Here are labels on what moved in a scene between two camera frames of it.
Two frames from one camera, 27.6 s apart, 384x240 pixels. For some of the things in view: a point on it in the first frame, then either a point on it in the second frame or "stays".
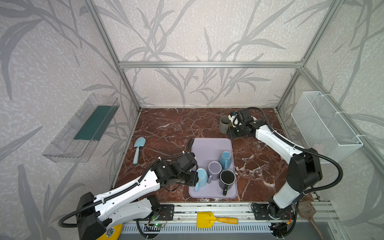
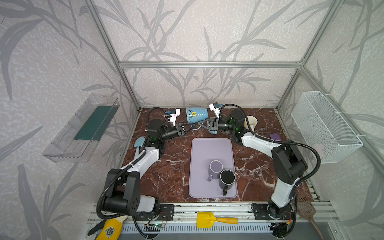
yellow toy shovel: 206,219 stays
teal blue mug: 225,159 -> 196,114
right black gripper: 234,131 -> 213,124
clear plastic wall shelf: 77,140 stays
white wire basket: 324,127 stays
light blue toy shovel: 139,142 stays
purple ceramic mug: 214,169 stays
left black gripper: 192,178 -> 180,130
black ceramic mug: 227,179 stays
